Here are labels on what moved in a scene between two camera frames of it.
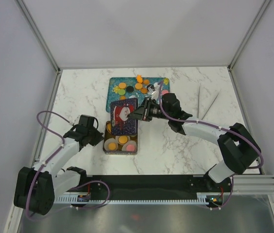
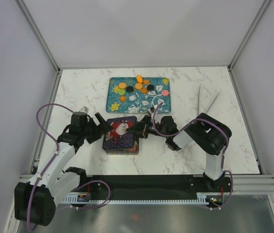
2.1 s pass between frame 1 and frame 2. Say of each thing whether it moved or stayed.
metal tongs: stayed
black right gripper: moved
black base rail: stayed
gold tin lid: moved
